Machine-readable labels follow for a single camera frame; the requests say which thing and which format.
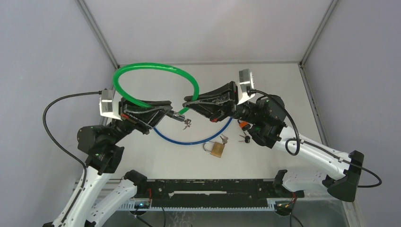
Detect white slotted cable duct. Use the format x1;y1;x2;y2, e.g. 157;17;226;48
117;199;276;211

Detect orange black key fob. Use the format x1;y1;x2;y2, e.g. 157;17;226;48
238;121;251;132

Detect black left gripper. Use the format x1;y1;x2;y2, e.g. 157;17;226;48
109;93;174;144

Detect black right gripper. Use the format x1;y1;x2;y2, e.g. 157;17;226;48
183;83;259;127

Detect large brass padlock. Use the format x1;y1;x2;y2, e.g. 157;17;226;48
202;141;225;158

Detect right black camera cable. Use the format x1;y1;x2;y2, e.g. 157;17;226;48
247;89;383;189

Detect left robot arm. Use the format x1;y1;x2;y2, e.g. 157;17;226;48
47;98;172;227

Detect left black camera cable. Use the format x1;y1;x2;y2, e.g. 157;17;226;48
42;91;104;195

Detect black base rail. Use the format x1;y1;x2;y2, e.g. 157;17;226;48
133;179;305;203

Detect green cable lock keys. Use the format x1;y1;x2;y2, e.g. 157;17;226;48
183;119;192;130

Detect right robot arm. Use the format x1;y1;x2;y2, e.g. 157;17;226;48
183;82;364;202

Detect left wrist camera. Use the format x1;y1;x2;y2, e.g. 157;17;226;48
99;89;121;120

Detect large padlock silver keys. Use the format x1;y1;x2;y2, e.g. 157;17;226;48
220;134;228;145

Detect green cable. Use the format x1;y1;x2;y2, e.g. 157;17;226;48
113;62;200;121

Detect black camera cable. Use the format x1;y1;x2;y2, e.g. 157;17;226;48
42;91;104;195
247;89;383;189

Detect blue cable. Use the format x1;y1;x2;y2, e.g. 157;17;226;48
153;116;233;146

